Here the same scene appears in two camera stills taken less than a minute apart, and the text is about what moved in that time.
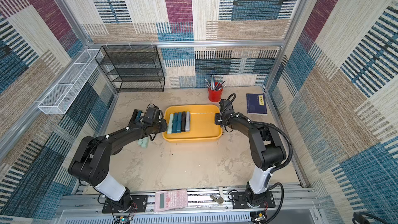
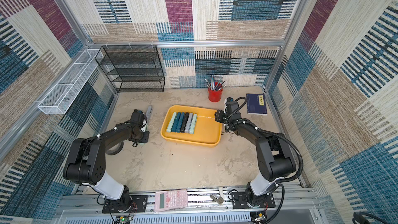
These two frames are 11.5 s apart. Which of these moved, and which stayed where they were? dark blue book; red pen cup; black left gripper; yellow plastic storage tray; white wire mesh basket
Moved: black left gripper; yellow plastic storage tray
Stayed: red pen cup; dark blue book; white wire mesh basket
